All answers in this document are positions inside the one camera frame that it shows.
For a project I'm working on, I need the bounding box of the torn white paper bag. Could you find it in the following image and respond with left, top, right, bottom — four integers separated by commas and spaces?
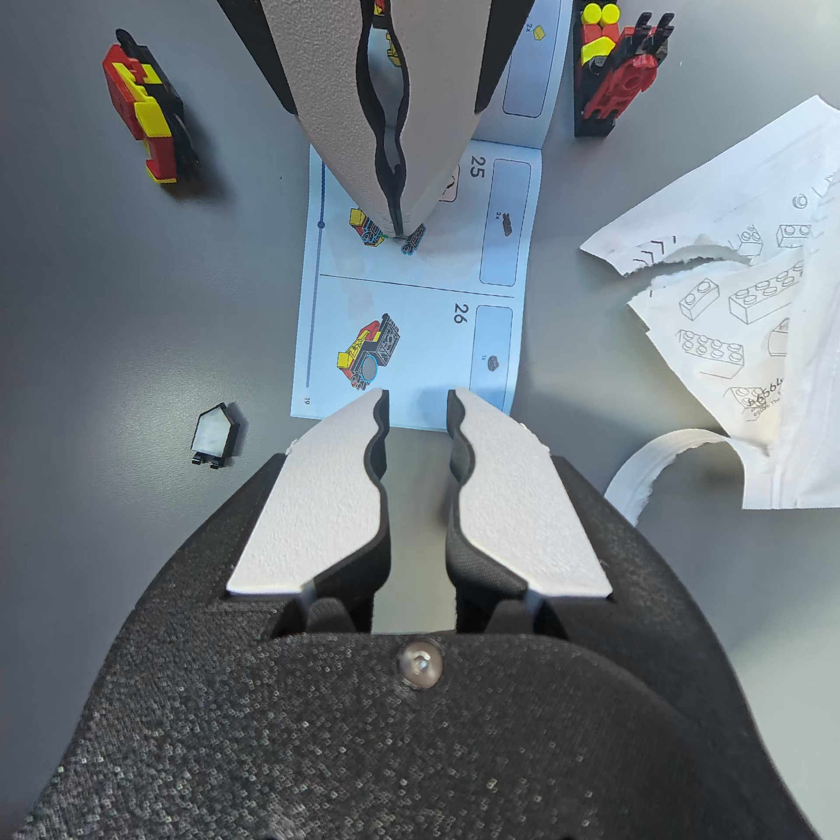
579, 95, 840, 526

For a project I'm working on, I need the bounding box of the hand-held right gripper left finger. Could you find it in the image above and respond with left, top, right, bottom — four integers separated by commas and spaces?
226, 387, 392, 619

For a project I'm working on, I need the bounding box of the small black brick piece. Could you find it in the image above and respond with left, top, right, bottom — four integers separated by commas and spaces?
190, 402, 241, 468

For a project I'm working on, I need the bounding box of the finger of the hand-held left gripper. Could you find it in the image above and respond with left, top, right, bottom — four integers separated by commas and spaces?
387, 0, 501, 237
259, 0, 404, 237

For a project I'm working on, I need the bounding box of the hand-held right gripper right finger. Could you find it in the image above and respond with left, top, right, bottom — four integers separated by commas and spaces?
446, 387, 614, 619

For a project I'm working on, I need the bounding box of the red yellow black brick assembly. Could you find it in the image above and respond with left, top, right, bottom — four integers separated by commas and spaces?
101, 29, 201, 185

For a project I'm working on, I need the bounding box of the light blue instruction booklet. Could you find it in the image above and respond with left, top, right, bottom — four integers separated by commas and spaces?
290, 0, 572, 433

